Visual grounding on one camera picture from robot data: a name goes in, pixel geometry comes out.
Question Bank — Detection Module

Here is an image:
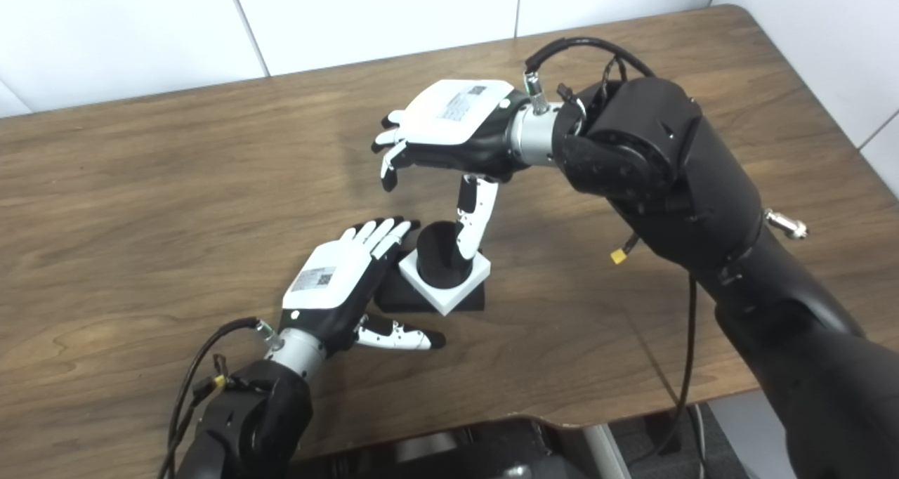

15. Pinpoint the white and black right hand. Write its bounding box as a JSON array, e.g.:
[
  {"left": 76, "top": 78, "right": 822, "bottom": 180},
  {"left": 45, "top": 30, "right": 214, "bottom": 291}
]
[{"left": 371, "top": 79, "right": 531, "bottom": 269}]

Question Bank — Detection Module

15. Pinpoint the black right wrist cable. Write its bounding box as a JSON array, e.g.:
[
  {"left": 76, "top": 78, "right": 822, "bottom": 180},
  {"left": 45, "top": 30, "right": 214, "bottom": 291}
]
[{"left": 525, "top": 37, "right": 657, "bottom": 114}]

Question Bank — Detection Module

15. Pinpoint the white square piece with hole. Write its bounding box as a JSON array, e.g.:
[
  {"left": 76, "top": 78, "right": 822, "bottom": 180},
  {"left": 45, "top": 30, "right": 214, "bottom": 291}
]
[{"left": 398, "top": 249, "right": 491, "bottom": 317}]

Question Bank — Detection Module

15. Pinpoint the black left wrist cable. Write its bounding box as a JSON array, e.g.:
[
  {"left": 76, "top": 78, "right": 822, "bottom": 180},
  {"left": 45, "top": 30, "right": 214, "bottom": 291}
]
[{"left": 156, "top": 316, "right": 282, "bottom": 479}]

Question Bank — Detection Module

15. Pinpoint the silver plug on arm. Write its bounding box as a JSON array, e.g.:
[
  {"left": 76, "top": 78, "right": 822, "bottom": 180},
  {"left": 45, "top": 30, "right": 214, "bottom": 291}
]
[{"left": 764, "top": 209, "right": 810, "bottom": 240}]

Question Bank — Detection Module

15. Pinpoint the black hanging arm cable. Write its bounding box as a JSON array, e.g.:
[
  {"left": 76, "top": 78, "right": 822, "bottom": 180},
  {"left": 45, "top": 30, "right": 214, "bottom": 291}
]
[{"left": 643, "top": 275, "right": 698, "bottom": 459}]

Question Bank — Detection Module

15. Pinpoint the black peg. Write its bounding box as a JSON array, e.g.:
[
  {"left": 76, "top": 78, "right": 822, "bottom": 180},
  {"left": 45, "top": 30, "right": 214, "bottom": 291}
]
[{"left": 374, "top": 221, "right": 487, "bottom": 313}]

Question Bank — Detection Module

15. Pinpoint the gray table leg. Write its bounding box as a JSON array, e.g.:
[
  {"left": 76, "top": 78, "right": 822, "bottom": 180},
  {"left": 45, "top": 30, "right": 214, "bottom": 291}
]
[{"left": 583, "top": 423, "right": 633, "bottom": 479}]

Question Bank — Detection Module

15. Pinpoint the white and black left hand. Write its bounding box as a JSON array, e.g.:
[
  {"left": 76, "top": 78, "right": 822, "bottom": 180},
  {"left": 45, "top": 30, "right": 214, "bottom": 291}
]
[{"left": 279, "top": 216, "right": 447, "bottom": 359}]

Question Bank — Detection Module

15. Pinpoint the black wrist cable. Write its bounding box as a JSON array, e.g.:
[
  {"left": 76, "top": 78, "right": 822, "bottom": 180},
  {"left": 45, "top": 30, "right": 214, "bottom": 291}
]
[
  {"left": 156, "top": 316, "right": 282, "bottom": 479},
  {"left": 525, "top": 37, "right": 657, "bottom": 114}
]

